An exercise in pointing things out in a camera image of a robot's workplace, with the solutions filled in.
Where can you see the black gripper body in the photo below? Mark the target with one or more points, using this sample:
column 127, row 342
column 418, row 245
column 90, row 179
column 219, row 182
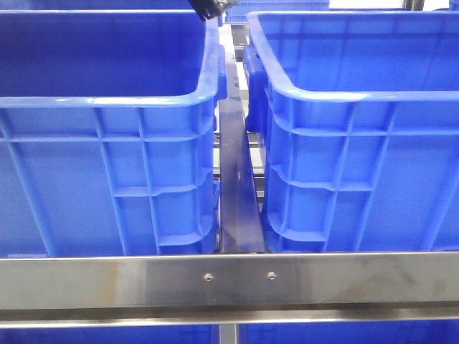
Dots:
column 209, row 9

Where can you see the back right blue crate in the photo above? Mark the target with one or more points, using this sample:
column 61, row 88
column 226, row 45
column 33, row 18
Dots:
column 238, row 12

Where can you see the left blue plastic crate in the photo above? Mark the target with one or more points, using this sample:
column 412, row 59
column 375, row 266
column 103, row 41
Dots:
column 107, row 132

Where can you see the blue plastic crate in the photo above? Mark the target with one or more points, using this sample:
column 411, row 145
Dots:
column 107, row 132
column 357, row 113

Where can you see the right blue plastic crate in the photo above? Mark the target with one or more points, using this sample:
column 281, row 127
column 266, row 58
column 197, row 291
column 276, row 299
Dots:
column 357, row 113

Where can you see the back left blue crate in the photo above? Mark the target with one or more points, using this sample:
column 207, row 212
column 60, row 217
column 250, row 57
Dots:
column 94, row 4

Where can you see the steel centre divider bar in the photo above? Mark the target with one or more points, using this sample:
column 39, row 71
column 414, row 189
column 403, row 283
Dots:
column 241, row 230

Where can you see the lower left blue crate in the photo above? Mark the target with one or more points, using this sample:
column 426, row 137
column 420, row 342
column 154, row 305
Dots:
column 153, row 334

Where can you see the lower right blue crate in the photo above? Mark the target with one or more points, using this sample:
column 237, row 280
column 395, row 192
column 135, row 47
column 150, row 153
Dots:
column 404, row 331

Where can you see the left rail screw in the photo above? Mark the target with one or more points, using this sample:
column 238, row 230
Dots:
column 208, row 277

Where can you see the rail screw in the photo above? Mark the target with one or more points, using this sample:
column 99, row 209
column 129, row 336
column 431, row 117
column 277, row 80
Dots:
column 208, row 277
column 271, row 275

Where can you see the right rail screw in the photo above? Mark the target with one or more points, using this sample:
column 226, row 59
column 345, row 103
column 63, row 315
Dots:
column 271, row 275

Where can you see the steel front shelf rail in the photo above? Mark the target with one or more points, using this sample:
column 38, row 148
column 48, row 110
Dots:
column 171, row 290

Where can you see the steel lower upright post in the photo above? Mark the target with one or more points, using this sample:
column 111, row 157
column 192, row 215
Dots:
column 228, row 334

